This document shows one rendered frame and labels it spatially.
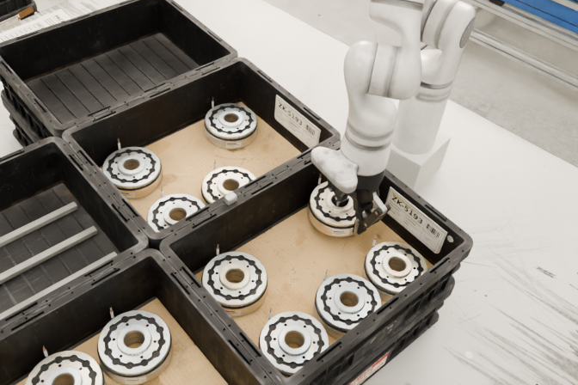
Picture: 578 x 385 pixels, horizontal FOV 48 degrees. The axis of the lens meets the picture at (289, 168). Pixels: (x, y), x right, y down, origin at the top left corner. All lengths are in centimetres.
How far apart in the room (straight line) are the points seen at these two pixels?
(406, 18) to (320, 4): 247
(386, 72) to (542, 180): 77
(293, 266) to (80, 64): 69
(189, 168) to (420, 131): 46
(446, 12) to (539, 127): 173
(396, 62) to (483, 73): 222
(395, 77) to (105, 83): 75
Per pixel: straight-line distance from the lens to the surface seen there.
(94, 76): 146
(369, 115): 92
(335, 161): 97
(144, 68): 148
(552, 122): 294
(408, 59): 87
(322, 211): 111
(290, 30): 184
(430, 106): 130
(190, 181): 121
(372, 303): 104
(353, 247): 114
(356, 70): 87
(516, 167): 158
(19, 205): 122
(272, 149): 128
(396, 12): 87
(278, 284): 107
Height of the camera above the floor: 171
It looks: 45 degrees down
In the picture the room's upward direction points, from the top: 6 degrees clockwise
